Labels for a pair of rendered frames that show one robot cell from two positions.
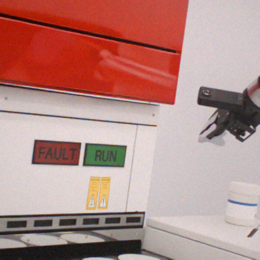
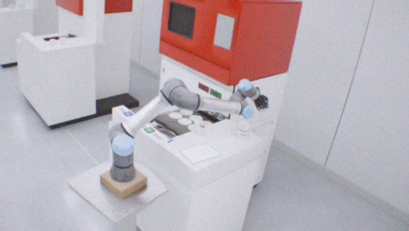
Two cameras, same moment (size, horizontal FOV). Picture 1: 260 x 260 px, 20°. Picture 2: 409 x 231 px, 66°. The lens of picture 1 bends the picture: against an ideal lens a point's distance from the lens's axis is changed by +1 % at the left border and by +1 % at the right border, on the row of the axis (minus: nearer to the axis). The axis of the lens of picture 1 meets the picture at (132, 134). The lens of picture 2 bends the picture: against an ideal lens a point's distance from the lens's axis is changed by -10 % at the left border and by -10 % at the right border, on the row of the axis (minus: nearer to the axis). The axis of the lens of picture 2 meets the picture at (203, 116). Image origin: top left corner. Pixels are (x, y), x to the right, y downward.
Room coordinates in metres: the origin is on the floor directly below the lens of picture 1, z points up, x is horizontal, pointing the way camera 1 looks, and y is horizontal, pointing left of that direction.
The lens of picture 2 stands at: (1.38, -2.28, 2.09)
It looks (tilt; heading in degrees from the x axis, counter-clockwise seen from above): 27 degrees down; 88
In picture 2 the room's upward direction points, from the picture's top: 8 degrees clockwise
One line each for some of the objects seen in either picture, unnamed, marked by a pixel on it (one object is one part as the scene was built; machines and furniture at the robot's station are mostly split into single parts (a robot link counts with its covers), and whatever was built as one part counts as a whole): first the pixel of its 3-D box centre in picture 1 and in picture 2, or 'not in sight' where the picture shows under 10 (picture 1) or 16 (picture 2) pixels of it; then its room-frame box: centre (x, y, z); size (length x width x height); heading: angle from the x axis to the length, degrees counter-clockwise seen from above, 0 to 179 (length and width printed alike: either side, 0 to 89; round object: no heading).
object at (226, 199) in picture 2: not in sight; (175, 185); (1.31, -0.18, 0.41); 0.97 x 0.64 x 0.82; 135
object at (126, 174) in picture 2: not in sight; (123, 167); (1.03, -0.73, 0.93); 0.15 x 0.15 x 0.10
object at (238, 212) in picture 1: (242, 203); (242, 129); (1.72, -0.28, 1.01); 0.07 x 0.07 x 0.10
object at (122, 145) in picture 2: not in sight; (123, 149); (1.03, -0.73, 1.04); 0.13 x 0.12 x 0.14; 112
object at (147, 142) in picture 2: not in sight; (138, 131); (1.03, -0.26, 0.89); 0.55 x 0.09 x 0.14; 135
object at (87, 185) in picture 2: not in sight; (120, 192); (1.01, -0.75, 0.75); 0.45 x 0.44 x 0.13; 54
